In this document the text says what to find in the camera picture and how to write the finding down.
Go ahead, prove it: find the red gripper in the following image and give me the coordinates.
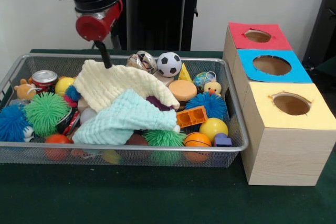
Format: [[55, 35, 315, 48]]
[[75, 0, 123, 69]]

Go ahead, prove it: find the cream waffle cloth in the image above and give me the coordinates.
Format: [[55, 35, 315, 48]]
[[73, 59, 181, 113]]

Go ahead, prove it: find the mint green waffle cloth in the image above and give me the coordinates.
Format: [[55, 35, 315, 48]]
[[72, 89, 181, 145]]

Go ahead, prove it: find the shallow mesh bin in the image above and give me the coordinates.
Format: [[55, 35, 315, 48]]
[[0, 53, 249, 168]]

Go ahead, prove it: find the wooden box with three holes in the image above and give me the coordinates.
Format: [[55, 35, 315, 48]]
[[222, 22, 336, 187]]

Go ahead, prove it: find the small soccer ball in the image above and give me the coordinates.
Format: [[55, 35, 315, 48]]
[[156, 52, 182, 78]]

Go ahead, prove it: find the red tin can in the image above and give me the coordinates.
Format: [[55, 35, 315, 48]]
[[31, 70, 59, 93]]

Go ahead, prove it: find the orange foam disc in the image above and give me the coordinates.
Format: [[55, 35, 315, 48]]
[[167, 80, 198, 104]]

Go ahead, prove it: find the black red crushed can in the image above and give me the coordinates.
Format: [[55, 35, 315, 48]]
[[56, 107, 81, 135]]

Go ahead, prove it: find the green spiky ball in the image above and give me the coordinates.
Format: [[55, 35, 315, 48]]
[[24, 92, 71, 137]]

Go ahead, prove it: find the blue spiky ball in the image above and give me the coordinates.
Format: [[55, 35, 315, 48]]
[[0, 104, 35, 143], [185, 92, 228, 120]]

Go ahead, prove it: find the yellow ball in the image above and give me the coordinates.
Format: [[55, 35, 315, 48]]
[[199, 118, 229, 142]]

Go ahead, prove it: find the dark green table cloth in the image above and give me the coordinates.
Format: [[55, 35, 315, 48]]
[[0, 48, 336, 224]]

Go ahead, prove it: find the black upright panel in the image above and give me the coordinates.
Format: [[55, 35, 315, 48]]
[[301, 0, 336, 71]]

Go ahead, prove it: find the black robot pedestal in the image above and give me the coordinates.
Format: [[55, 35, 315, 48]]
[[115, 0, 212, 51]]

